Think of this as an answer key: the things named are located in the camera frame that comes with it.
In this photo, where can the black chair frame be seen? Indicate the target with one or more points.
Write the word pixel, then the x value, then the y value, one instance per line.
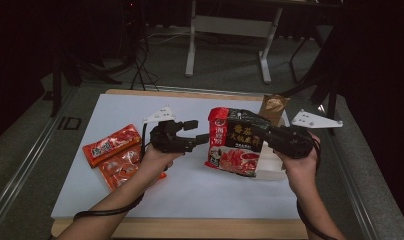
pixel 323 83

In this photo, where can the wooden table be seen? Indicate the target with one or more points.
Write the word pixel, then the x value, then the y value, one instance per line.
pixel 190 228

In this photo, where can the white plastic tray container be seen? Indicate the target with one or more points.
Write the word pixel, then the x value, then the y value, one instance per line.
pixel 270 165

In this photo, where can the red and black soup packet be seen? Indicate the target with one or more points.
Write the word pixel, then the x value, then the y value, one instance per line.
pixel 233 150

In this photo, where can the clear orange bag of sachets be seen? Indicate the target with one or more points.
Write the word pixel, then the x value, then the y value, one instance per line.
pixel 120 168

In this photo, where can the black metal stand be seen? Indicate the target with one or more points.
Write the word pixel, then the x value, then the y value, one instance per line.
pixel 58 76

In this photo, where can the white table mat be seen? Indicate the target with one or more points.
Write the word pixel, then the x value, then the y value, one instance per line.
pixel 190 193

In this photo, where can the gold foil packet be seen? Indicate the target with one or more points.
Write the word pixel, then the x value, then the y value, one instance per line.
pixel 273 106

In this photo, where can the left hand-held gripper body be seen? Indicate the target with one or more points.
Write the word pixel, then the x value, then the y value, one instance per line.
pixel 166 138

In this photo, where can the orange red seasoning packet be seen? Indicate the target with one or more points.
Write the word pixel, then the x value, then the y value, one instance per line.
pixel 111 144

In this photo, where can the person's right hand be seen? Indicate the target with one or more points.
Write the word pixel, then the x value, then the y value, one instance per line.
pixel 303 175

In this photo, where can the white metal desk frame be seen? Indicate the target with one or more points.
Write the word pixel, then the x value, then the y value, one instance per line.
pixel 230 26

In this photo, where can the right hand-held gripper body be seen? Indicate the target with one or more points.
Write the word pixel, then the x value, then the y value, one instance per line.
pixel 293 141

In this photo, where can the person's left hand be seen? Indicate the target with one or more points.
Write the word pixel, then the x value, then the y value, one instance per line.
pixel 155 165

